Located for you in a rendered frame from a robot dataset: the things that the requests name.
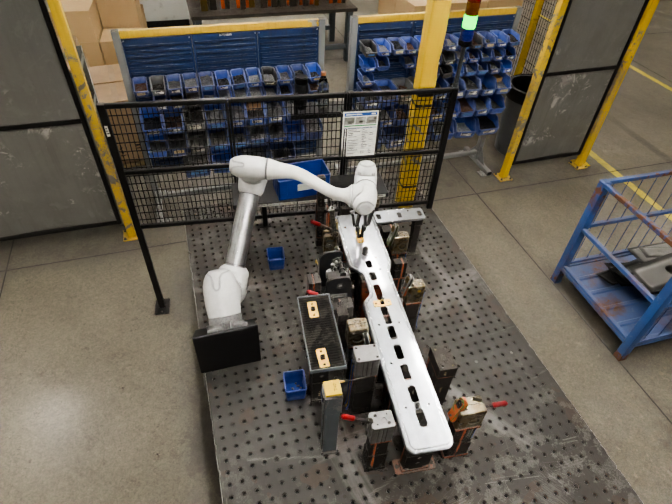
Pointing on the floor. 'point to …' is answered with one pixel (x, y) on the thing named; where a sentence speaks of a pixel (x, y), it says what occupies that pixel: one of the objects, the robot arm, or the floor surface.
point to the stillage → (624, 273)
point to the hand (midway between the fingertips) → (360, 230)
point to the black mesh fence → (265, 152)
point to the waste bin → (512, 111)
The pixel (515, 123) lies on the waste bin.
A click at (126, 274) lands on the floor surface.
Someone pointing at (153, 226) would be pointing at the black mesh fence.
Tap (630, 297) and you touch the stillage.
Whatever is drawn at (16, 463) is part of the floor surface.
